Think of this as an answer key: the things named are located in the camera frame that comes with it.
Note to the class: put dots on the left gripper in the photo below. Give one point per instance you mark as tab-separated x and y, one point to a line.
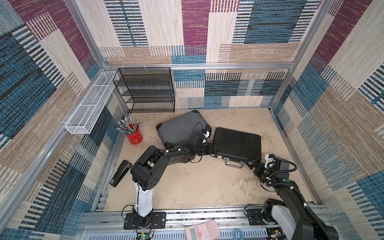
214	149

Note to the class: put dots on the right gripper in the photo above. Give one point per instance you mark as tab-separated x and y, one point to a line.
256	164

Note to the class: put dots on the black poker set case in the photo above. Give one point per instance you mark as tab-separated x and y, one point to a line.
236	148

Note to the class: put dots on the grey poker set case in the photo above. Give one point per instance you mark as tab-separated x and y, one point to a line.
179	130

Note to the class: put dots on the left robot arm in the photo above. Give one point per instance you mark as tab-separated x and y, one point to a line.
151	165

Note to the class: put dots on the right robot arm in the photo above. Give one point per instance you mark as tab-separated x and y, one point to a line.
292	213

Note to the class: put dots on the blue tape roll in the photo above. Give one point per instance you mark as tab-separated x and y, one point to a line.
238	234

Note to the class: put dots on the red metal pencil bucket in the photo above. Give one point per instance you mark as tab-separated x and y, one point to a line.
136	137

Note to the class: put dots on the pink calculator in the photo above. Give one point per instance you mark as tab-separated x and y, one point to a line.
208	230

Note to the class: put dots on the black mesh shelf rack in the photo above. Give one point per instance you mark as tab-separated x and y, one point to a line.
146	90

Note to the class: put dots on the black stapler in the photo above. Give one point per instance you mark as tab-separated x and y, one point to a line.
122	170

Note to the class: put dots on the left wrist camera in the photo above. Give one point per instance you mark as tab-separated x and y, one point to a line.
198	138

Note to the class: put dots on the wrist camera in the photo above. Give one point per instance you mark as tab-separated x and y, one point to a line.
277	164
198	138

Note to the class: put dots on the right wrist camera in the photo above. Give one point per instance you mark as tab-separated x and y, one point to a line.
277	164

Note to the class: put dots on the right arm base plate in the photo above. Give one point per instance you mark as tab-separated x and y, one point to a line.
255	217

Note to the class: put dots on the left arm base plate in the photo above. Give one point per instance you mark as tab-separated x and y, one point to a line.
154	220

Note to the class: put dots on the white mesh wall basket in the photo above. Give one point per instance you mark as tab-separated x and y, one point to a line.
87	113

